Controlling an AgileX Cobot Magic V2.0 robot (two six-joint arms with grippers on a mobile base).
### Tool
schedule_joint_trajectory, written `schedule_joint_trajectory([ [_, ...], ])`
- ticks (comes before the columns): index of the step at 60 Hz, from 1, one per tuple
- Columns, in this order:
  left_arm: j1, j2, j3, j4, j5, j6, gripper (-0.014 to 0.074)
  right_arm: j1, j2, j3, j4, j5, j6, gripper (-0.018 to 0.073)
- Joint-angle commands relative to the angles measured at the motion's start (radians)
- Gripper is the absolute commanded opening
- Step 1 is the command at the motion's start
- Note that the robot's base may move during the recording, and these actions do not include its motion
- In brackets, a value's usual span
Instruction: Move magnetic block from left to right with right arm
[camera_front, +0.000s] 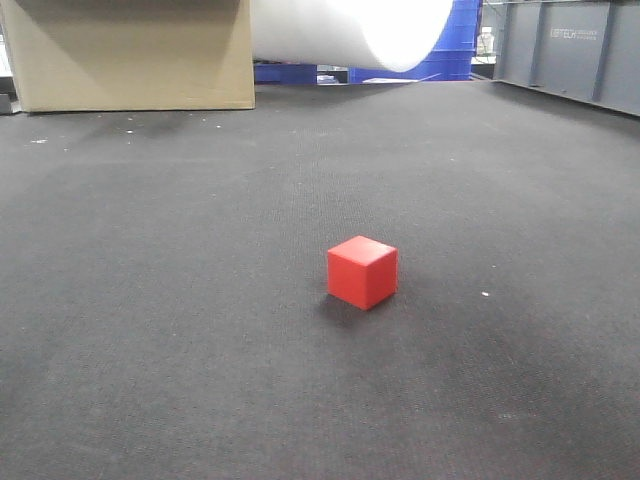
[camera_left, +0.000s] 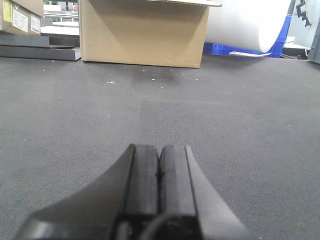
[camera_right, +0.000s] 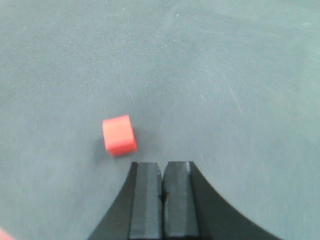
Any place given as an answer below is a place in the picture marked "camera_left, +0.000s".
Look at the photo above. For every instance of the white foam roll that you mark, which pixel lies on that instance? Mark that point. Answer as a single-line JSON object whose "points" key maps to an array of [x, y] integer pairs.
{"points": [[247, 24]]}

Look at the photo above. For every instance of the white paper sheet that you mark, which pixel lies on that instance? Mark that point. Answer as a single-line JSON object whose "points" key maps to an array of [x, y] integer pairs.
{"points": [[245, 54]]}

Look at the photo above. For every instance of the dark grey metal plates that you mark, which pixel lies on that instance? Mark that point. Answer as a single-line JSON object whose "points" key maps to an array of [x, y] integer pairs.
{"points": [[56, 47]]}

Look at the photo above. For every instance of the blue plastic crate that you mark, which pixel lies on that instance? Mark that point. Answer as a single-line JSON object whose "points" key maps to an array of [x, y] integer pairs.
{"points": [[275, 50]]}

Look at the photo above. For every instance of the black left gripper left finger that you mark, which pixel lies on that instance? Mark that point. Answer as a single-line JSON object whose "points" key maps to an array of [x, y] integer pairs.
{"points": [[127, 191]]}

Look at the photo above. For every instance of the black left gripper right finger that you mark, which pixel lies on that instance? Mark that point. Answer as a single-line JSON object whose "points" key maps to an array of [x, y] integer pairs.
{"points": [[189, 207]]}

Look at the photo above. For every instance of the small labelled cardboard box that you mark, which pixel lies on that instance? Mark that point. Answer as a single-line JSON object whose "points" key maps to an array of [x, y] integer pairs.
{"points": [[21, 17]]}

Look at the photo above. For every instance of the large cardboard box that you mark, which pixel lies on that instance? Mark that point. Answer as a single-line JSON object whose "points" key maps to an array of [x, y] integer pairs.
{"points": [[168, 33]]}

